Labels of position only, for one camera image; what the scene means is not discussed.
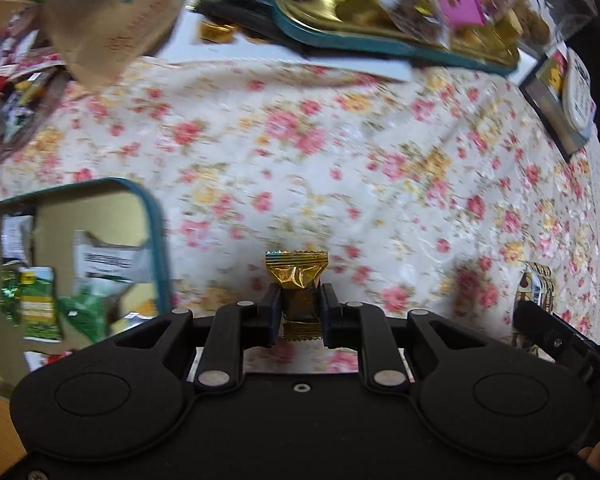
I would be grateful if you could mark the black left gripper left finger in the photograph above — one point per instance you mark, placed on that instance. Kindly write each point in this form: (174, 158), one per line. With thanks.
(235, 328)

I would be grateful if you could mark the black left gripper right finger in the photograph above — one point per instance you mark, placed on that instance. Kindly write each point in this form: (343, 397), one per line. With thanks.
(365, 329)

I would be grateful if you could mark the gold candy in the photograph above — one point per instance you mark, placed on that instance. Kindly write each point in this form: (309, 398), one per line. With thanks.
(298, 274)

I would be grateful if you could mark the gold heart chocolate packet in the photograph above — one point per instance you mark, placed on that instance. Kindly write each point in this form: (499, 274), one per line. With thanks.
(536, 285)

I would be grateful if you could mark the grey white snack bar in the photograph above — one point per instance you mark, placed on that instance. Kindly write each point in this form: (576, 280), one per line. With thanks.
(93, 258)

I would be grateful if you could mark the yellow green snack packet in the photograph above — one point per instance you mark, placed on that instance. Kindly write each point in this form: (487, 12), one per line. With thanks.
(36, 291)

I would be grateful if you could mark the red biscuit packet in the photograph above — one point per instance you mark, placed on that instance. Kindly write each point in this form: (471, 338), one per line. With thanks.
(35, 360)

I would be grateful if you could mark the white floral snack packet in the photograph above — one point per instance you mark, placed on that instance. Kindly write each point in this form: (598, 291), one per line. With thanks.
(9, 295)

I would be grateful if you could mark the white black snack packet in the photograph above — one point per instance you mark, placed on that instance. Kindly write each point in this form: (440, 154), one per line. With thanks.
(16, 239)

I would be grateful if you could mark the glass dish of snacks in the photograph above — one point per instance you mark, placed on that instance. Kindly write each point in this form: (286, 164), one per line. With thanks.
(33, 79)

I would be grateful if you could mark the person's right hand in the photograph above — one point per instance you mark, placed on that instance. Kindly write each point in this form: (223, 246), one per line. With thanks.
(591, 456)

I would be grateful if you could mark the floral tablecloth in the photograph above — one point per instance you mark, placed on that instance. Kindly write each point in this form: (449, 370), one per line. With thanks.
(433, 193)

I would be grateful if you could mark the empty gold metal tray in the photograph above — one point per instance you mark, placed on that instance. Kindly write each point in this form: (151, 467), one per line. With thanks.
(116, 211)

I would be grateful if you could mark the white remote control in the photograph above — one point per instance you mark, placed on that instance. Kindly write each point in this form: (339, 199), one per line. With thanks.
(577, 101)

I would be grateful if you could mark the white board under tray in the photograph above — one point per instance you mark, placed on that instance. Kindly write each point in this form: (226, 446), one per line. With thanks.
(184, 45)

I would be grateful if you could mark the teal gold snack tray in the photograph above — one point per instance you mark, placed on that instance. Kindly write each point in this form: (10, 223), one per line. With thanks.
(399, 29)

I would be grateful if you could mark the brown paper bag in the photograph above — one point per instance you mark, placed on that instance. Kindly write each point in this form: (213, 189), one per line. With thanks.
(97, 39)

